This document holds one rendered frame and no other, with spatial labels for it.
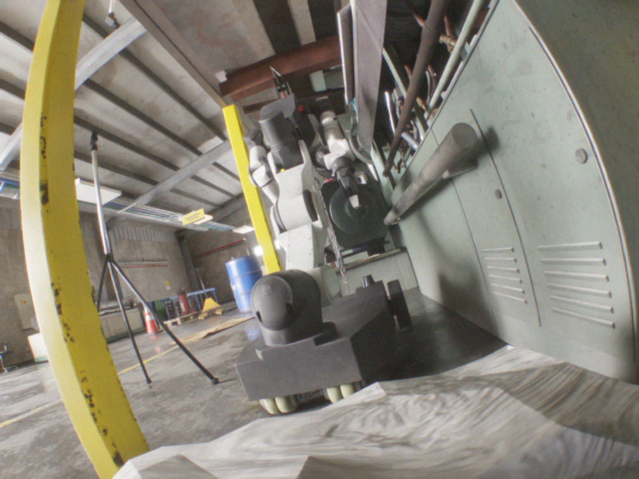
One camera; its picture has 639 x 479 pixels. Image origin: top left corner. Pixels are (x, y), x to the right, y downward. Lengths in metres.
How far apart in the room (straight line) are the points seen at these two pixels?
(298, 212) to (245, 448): 1.03
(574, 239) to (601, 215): 0.07
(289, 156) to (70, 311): 1.11
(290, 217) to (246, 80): 1.43
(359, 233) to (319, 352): 1.38
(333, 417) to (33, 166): 0.68
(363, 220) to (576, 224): 1.69
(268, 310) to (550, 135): 0.63
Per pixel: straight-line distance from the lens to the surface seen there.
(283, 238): 1.19
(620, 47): 0.57
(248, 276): 5.27
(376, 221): 2.07
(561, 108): 0.43
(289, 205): 1.19
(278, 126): 1.40
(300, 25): 2.24
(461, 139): 0.54
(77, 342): 0.63
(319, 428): 0.20
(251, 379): 0.80
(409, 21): 1.46
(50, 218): 0.66
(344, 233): 1.99
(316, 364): 0.73
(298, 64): 2.36
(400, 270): 2.20
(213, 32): 2.37
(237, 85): 2.40
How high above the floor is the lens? 0.34
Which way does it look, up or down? 5 degrees up
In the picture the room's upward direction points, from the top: 18 degrees counter-clockwise
